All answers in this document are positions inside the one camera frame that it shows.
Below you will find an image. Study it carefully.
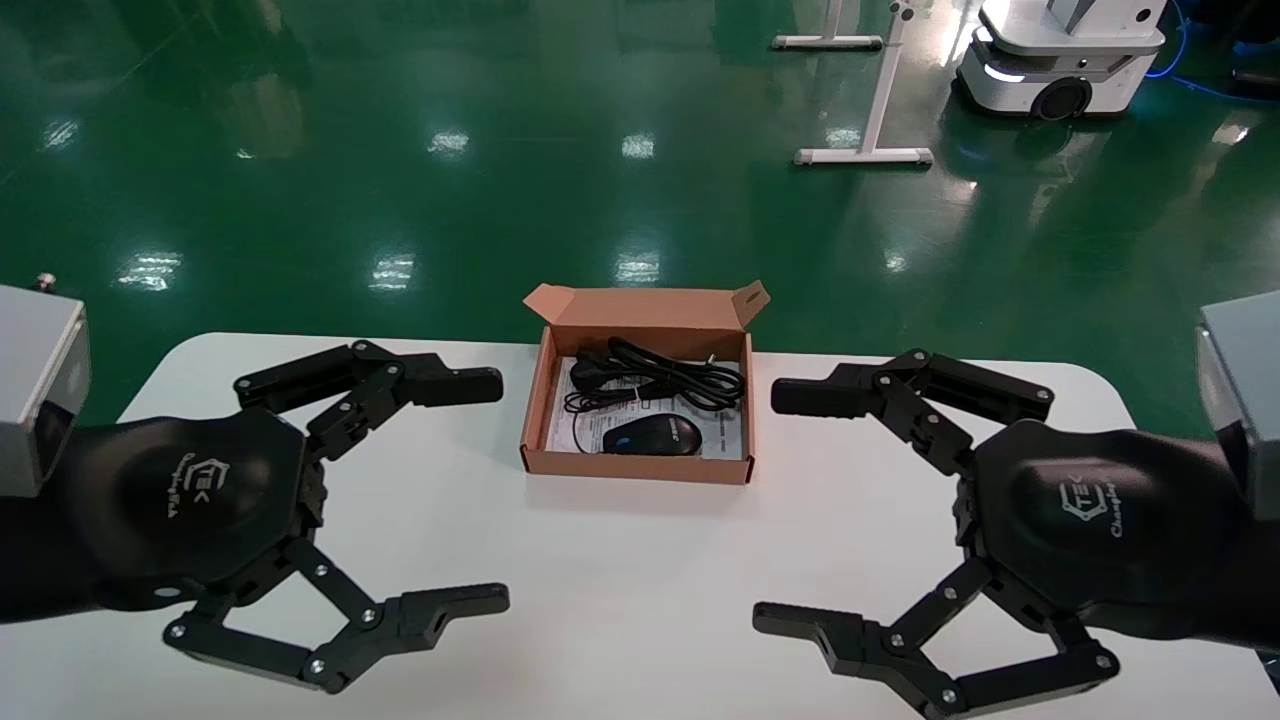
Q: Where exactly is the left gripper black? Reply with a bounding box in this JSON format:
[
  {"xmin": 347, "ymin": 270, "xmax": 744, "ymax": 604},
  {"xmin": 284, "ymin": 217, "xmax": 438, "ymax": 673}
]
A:
[{"xmin": 0, "ymin": 339, "xmax": 512, "ymax": 695}]

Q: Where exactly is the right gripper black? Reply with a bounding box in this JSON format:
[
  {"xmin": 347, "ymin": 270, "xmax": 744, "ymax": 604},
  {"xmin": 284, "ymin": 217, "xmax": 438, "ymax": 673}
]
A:
[{"xmin": 752, "ymin": 348, "xmax": 1280, "ymax": 720}]

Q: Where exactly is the black corded computer mouse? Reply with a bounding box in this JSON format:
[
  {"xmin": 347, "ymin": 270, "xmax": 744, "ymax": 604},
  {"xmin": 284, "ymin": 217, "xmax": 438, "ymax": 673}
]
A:
[{"xmin": 562, "ymin": 385, "xmax": 707, "ymax": 460}]

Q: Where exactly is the black power cable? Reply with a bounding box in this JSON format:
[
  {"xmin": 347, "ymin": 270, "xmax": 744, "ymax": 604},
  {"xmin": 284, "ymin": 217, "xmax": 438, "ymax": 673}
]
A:
[{"xmin": 564, "ymin": 336, "xmax": 747, "ymax": 414}]

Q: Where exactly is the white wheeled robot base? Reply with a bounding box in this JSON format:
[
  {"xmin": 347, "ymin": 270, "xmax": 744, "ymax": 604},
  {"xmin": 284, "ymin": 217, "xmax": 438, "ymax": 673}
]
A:
[{"xmin": 955, "ymin": 0, "xmax": 1169, "ymax": 124}]

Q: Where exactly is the brown cardboard box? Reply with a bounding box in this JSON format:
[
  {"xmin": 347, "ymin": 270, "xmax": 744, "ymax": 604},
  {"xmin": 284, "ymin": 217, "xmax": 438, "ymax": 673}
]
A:
[{"xmin": 519, "ymin": 280, "xmax": 772, "ymax": 486}]

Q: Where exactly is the printed paper sheet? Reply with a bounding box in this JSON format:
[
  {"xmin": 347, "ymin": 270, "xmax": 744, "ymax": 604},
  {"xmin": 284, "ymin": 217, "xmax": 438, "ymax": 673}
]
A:
[{"xmin": 545, "ymin": 354, "xmax": 747, "ymax": 461}]

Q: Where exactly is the white table leg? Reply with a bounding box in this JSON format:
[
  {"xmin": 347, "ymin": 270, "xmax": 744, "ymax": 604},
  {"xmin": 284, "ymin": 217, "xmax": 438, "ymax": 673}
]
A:
[
  {"xmin": 794, "ymin": 0, "xmax": 935, "ymax": 169},
  {"xmin": 771, "ymin": 0, "xmax": 887, "ymax": 52}
]

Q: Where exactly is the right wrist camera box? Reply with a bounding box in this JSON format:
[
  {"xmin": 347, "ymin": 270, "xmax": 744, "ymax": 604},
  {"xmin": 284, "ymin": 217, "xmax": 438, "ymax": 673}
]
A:
[{"xmin": 1196, "ymin": 289, "xmax": 1280, "ymax": 523}]

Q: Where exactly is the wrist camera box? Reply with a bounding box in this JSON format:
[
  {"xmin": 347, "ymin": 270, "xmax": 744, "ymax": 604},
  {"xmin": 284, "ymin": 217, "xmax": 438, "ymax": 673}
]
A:
[
  {"xmin": 0, "ymin": 284, "xmax": 93, "ymax": 498},
  {"xmin": 1196, "ymin": 289, "xmax": 1280, "ymax": 523}
]

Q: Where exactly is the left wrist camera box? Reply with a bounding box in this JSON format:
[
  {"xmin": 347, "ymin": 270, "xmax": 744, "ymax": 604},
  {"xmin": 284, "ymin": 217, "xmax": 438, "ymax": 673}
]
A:
[{"xmin": 0, "ymin": 284, "xmax": 93, "ymax": 498}]

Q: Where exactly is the blue floor cable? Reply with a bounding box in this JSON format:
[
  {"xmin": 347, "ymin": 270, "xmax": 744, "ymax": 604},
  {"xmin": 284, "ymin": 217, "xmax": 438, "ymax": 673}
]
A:
[{"xmin": 1145, "ymin": 0, "xmax": 1203, "ymax": 83}]

